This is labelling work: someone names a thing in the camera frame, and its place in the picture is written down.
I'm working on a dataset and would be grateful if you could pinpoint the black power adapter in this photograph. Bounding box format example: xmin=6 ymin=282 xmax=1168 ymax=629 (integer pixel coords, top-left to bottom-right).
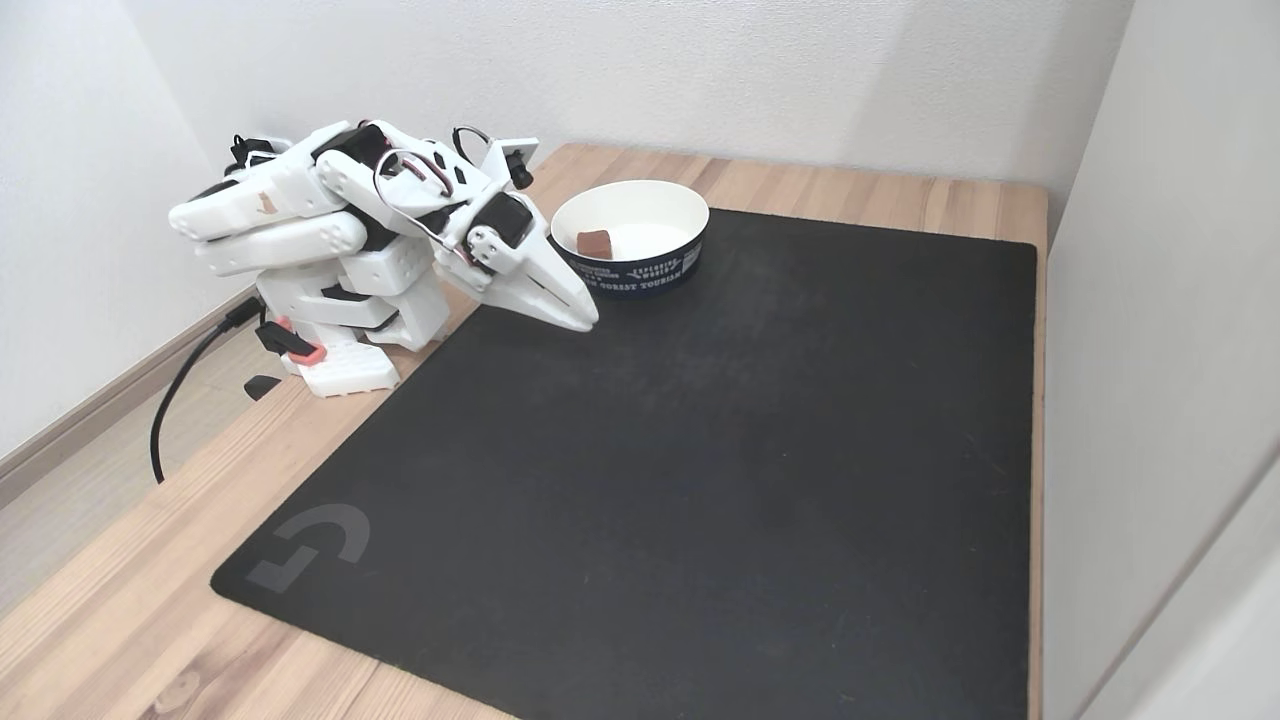
xmin=231 ymin=135 xmax=293 ymax=173

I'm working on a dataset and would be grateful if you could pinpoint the black desk mat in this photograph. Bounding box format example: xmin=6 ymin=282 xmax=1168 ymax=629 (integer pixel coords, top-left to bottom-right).
xmin=210 ymin=208 xmax=1039 ymax=720

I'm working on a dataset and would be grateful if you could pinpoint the black and orange table clamp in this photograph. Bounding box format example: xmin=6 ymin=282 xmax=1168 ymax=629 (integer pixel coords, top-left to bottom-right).
xmin=244 ymin=316 xmax=328 ymax=402

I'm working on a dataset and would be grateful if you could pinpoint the white paper bowl navy band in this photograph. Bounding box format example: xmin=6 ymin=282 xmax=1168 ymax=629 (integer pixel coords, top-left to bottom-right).
xmin=550 ymin=180 xmax=711 ymax=299

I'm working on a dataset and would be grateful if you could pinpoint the black power cable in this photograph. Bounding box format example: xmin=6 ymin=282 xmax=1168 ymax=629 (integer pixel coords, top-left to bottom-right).
xmin=147 ymin=296 xmax=269 ymax=488

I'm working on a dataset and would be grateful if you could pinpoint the wooden baseboard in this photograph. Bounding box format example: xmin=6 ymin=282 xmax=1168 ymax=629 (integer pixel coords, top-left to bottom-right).
xmin=0 ymin=285 xmax=261 ymax=506

